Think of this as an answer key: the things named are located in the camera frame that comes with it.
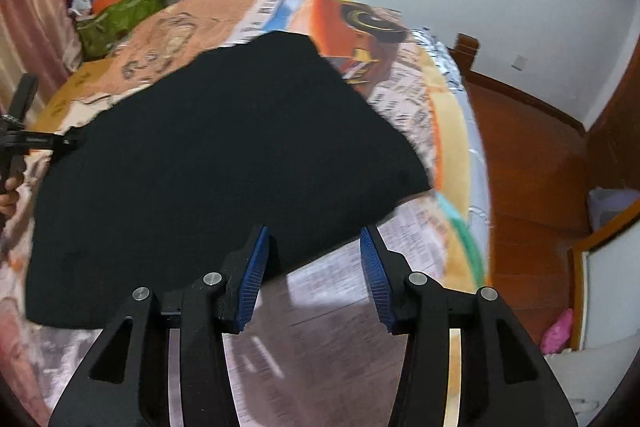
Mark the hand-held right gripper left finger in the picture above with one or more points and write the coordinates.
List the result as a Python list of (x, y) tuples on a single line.
[(252, 277)]

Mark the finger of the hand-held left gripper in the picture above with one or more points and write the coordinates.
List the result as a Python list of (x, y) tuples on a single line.
[(57, 142)]

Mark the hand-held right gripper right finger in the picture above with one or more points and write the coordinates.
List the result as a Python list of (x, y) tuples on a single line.
[(377, 277)]

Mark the black elephant print t-shirt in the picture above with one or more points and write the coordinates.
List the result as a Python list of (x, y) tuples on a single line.
[(200, 157)]

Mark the person's left hand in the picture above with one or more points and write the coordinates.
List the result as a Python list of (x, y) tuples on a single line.
[(9, 203)]

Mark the striped curtain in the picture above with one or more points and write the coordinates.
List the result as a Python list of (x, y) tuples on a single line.
[(30, 7)]

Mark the green patterned bag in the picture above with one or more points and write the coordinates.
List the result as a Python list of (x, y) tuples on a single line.
[(115, 24)]

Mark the printed blanket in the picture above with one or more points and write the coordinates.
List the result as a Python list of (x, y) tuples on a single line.
[(430, 107)]

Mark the pink cloth item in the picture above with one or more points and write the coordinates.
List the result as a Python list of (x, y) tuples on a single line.
[(557, 332)]

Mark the white cloth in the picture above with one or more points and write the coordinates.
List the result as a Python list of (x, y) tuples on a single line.
[(575, 382)]

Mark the wooden framed white panel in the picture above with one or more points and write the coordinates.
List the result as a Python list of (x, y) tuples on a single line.
[(615, 287)]

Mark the wooden bedpost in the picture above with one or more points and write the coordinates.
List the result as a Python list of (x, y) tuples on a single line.
[(466, 54)]

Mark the brown wooden door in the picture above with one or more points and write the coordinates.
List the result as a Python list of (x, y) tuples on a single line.
[(617, 122)]

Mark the white wall socket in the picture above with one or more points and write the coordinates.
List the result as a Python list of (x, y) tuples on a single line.
[(519, 62)]

